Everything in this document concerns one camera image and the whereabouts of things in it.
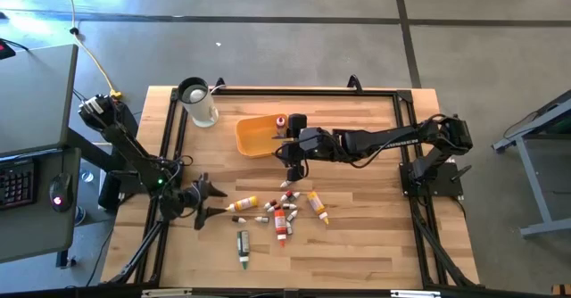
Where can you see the large yellow food coloring bottle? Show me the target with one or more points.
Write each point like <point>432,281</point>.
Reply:
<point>316,203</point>
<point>244,204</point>

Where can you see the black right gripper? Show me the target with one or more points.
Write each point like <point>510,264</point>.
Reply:
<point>312,144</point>

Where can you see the black aluminium table frame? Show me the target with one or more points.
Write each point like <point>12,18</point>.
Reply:
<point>250,92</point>

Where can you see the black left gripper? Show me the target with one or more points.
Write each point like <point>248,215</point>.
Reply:
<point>189,202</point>

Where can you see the clear plastic bottle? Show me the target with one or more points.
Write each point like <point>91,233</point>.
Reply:
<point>86,176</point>
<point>79,215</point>

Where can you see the black desk leg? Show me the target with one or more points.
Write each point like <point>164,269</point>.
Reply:
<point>85,148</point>

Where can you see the small black food coloring bottle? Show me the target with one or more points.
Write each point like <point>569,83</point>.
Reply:
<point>236,219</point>

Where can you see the large green food coloring bottle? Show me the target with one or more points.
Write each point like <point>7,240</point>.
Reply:
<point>242,244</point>

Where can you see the silver metal bracket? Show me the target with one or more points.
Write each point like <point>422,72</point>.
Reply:
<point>415,294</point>
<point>166,293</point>

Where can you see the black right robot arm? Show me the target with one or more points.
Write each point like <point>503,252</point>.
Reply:
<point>379,139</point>

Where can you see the black computer mouse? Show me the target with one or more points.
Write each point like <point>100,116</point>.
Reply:
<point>60,192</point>

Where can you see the black frame clamp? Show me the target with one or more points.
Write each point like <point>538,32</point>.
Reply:
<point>219,83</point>
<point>354,83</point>

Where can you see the black device red light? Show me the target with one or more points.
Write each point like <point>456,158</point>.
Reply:
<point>5,49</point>

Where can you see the large orange food coloring bottle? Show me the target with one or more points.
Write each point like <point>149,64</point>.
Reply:
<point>280,223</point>

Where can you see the grey metal table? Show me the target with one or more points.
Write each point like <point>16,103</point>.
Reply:
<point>533,186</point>

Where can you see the grey desk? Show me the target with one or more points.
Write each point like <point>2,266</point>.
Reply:
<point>40,231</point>

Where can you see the black power box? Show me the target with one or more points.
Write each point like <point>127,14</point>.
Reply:
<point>109,193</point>

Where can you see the yellow plastic bin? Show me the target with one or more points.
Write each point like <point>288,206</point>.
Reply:
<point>256,137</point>

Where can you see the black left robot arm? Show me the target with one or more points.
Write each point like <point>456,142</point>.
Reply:
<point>134,151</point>

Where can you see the large red food coloring bottle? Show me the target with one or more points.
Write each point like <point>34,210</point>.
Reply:
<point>280,122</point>

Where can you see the grey flat panel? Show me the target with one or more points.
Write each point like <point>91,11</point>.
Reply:
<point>35,97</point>

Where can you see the black keyboard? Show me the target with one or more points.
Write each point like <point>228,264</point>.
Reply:
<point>15,184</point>

